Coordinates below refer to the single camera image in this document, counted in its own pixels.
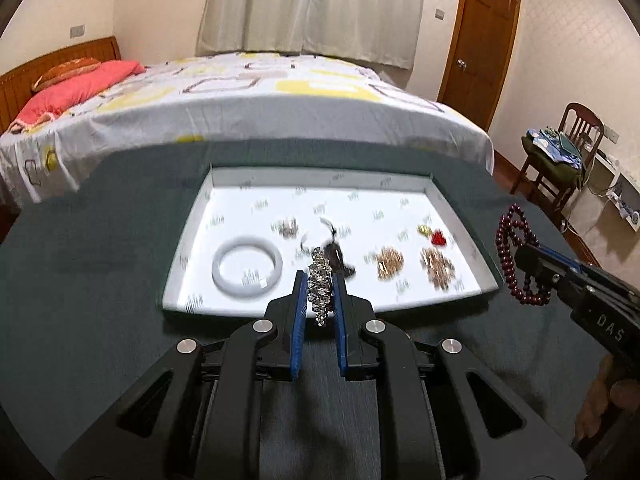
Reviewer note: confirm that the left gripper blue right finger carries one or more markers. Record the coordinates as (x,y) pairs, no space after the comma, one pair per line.
(339,323)

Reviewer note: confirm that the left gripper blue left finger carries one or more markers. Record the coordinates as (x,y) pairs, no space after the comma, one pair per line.
(299,323)

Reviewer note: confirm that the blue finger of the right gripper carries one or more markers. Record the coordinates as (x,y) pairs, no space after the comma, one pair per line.
(554,261)

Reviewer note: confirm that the white jade bangle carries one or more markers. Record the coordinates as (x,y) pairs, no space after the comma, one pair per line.
(246,267)

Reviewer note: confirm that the small gold flower brooch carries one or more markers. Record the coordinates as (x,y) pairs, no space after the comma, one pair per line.
(389,263)

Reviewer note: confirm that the gold pearl flower hairpin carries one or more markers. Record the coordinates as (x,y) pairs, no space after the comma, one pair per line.
(439,269)

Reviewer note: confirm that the green white jewelry box tray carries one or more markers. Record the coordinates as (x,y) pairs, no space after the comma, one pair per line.
(358,211)

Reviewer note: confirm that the right hand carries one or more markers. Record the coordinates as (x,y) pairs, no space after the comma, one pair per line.
(615,385)

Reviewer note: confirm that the small silver earrings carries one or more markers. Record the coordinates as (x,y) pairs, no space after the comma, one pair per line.
(288,229)

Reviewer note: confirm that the white side cabinet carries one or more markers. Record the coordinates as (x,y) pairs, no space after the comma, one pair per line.
(608,180)

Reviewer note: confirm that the dark wooden chair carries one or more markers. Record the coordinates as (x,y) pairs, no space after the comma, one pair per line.
(586,130)

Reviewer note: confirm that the pile of clothes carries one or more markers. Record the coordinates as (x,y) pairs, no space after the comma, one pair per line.
(555,146)

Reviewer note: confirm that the dark grey table cloth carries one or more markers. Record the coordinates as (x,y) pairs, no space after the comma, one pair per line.
(81,275)

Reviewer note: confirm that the brown wooden door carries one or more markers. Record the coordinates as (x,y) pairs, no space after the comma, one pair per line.
(479,58)

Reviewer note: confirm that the bed with patterned sheet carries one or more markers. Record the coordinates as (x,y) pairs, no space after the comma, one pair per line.
(238,96)

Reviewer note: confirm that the grey white curtain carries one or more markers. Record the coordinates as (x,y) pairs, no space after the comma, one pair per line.
(379,32)

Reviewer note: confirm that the pink pillow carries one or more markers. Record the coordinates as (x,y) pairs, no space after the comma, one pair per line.
(50,103)

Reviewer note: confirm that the brown embroidered pillow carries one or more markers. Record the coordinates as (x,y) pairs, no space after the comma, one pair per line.
(65,71)

